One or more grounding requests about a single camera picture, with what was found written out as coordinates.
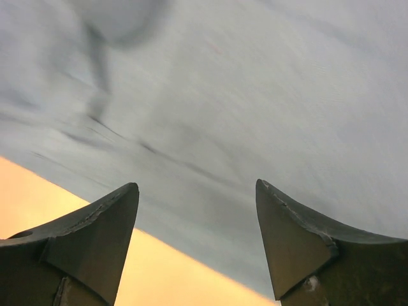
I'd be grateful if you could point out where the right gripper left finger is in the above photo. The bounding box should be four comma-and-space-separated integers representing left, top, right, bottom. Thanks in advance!
1, 183, 139, 305

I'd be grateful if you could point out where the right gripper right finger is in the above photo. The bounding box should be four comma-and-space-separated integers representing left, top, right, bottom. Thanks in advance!
256, 179, 407, 305

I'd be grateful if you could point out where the grey long sleeve shirt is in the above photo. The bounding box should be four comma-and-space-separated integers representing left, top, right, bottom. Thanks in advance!
1, 1, 407, 296

